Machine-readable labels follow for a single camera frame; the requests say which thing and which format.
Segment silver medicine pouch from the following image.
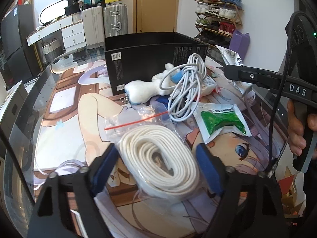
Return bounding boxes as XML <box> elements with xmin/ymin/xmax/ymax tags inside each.
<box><xmin>215</xmin><ymin>45</ymin><xmax>244</xmax><ymax>67</ymax></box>

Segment green white medicine pouch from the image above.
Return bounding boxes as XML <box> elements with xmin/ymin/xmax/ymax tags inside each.
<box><xmin>193</xmin><ymin>103</ymin><xmax>251</xmax><ymax>144</ymax></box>

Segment bagged white rope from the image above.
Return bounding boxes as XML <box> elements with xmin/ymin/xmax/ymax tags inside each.
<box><xmin>104</xmin><ymin>104</ymin><xmax>201</xmax><ymax>203</ymax></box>

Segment right hand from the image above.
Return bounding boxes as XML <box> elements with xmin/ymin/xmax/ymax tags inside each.
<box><xmin>287</xmin><ymin>99</ymin><xmax>317</xmax><ymax>160</ymax></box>

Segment purple paper bag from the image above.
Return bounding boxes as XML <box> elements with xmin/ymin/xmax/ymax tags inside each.
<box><xmin>229</xmin><ymin>30</ymin><xmax>250</xmax><ymax>61</ymax></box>

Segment small white packet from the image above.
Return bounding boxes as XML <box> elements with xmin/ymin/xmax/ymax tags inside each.
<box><xmin>201</xmin><ymin>75</ymin><xmax>220</xmax><ymax>97</ymax></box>

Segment anime printed desk mat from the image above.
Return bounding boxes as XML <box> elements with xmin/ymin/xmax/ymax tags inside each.
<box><xmin>34</xmin><ymin>58</ymin><xmax>301</xmax><ymax>237</ymax></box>

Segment wooden shoe rack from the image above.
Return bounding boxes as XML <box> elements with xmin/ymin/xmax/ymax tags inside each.
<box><xmin>195</xmin><ymin>0</ymin><xmax>243</xmax><ymax>48</ymax></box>

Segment black storage box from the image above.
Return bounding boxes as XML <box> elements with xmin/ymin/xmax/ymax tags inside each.
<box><xmin>105</xmin><ymin>32</ymin><xmax>208</xmax><ymax>96</ymax></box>

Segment white blue plush toy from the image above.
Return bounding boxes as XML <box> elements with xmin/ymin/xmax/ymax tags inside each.
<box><xmin>125</xmin><ymin>63</ymin><xmax>182</xmax><ymax>105</ymax></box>

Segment tan wooden door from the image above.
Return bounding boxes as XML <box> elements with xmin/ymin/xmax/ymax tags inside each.
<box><xmin>133</xmin><ymin>0</ymin><xmax>179</xmax><ymax>33</ymax></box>

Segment black refrigerator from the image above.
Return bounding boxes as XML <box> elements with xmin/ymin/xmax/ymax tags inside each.
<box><xmin>1</xmin><ymin>4</ymin><xmax>41</xmax><ymax>83</ymax></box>

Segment woven laundry basket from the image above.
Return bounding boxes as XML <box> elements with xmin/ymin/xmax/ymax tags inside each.
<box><xmin>41</xmin><ymin>38</ymin><xmax>63</xmax><ymax>63</ymax></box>

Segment silver suitcase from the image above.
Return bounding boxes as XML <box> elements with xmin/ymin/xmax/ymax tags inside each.
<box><xmin>103</xmin><ymin>4</ymin><xmax>128</xmax><ymax>37</ymax></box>

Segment white drawer desk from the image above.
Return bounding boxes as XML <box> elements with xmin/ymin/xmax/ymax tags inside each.
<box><xmin>26</xmin><ymin>12</ymin><xmax>87</xmax><ymax>53</ymax></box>

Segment white suitcase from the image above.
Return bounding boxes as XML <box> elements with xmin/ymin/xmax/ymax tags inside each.
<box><xmin>82</xmin><ymin>6</ymin><xmax>105</xmax><ymax>49</ymax></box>

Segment black handbag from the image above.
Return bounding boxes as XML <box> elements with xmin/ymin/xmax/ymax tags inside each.
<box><xmin>64</xmin><ymin>0</ymin><xmax>79</xmax><ymax>16</ymax></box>

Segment white coiled cable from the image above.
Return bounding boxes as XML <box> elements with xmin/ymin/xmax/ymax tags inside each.
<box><xmin>159</xmin><ymin>53</ymin><xmax>207</xmax><ymax>123</ymax></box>

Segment oval black frame mirror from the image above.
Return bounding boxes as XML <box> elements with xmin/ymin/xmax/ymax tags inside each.
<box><xmin>38</xmin><ymin>0</ymin><xmax>68</xmax><ymax>25</ymax></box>

